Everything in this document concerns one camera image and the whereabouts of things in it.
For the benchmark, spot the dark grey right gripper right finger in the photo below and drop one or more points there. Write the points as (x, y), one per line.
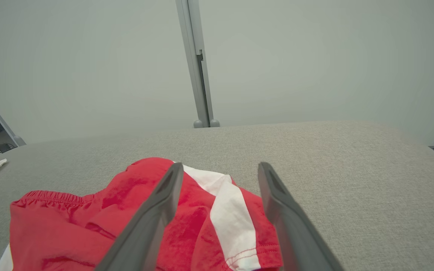
(296, 233)

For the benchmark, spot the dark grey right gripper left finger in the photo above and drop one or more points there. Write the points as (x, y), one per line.
(145, 233)

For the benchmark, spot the red shorts with white stripe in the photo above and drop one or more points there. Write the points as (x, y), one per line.
(70, 233)

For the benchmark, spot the small black device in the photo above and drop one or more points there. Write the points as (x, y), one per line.
(5, 147)

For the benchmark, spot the grey vertical partition post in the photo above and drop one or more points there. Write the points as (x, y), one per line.
(198, 86)

